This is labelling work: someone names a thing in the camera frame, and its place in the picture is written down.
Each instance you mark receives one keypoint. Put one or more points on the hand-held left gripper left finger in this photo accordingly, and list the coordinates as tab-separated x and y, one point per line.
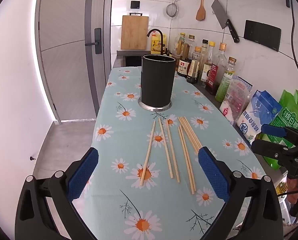
85	175

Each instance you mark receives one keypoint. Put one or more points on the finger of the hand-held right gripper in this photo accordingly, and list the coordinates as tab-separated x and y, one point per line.
272	130
269	148

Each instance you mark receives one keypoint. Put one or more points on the clear bag pink print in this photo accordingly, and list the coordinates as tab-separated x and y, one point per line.
235	97

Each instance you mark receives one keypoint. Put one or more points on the black curved faucet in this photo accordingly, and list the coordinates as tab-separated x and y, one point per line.
161	37

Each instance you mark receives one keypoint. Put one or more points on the black wall switch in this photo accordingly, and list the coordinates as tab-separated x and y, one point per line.
135	4

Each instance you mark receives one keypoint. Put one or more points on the black wall panel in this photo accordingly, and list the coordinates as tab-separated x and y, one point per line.
262	35

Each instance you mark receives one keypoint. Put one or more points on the black sink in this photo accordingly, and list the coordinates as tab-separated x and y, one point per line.
132	59

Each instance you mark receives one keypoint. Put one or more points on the yellow cap green label bottle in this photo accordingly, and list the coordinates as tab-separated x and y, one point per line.
181	42

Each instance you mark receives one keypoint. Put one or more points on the green sugar bag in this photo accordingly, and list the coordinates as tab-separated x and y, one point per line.
287	115

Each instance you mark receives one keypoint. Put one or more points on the set of wooden chopsticks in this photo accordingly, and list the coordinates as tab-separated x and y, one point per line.
186	157

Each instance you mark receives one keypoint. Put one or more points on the grey door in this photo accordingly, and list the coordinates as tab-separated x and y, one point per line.
63	30

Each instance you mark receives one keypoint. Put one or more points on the yellow dish soap bottle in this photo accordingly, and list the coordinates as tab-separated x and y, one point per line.
156	43

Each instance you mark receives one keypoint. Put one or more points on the gold cap red label bottle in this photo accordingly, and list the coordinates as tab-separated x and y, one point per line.
214	77

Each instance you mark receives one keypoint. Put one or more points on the gold cap clear bottle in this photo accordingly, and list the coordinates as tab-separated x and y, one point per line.
191	42

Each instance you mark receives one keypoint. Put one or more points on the dark cap clear bottle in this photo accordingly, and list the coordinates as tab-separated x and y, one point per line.
204	47

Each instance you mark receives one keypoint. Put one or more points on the floral light blue tablecloth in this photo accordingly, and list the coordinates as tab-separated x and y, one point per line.
129	140

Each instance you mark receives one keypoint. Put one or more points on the white blue salt bag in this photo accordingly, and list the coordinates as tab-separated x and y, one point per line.
256	115

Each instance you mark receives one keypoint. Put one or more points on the dark soy sauce bottle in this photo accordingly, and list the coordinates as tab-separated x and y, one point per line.
183	68

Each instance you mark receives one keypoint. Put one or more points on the wooden cutting board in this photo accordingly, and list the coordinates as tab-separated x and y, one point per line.
134	32

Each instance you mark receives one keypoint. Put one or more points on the amber jar with wooden sticks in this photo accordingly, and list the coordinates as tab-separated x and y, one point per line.
186	52

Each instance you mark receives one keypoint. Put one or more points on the person's right hand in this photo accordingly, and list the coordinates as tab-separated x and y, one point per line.
292	191

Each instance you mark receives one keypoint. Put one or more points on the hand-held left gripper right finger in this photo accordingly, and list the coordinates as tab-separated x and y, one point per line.
212	175

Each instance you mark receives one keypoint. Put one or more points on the hanging wooden spatula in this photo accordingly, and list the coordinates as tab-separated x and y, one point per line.
201	12

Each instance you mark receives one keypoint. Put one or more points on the black cutting board rack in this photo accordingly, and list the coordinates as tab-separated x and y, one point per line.
136	13

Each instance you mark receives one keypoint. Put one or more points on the hanging metal strainer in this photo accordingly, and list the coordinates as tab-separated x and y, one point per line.
172	10

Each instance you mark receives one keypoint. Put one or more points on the green label plastic bottle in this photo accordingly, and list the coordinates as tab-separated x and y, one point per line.
224	85

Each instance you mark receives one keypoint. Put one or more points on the yellow cap clear bottle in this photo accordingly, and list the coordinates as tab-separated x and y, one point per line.
206	72

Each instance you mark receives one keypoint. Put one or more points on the black cylindrical utensil holder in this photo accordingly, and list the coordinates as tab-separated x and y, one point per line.
157	82

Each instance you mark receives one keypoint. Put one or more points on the orange cap oil bottle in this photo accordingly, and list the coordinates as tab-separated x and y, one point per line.
194	67

